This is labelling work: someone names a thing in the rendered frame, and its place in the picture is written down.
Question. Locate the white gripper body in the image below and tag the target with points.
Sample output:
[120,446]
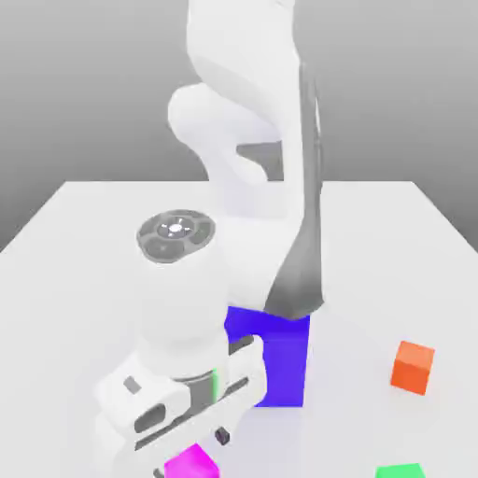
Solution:
[246,401]

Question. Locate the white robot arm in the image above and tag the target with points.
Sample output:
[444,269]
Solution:
[242,74]

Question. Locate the small magenta cube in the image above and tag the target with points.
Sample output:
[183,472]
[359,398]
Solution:
[190,465]

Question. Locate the small orange cube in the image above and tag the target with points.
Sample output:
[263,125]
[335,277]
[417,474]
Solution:
[412,369]

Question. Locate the small green cube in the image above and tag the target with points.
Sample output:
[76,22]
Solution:
[401,471]

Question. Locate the large blue box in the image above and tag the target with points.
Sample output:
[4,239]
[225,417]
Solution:
[285,358]

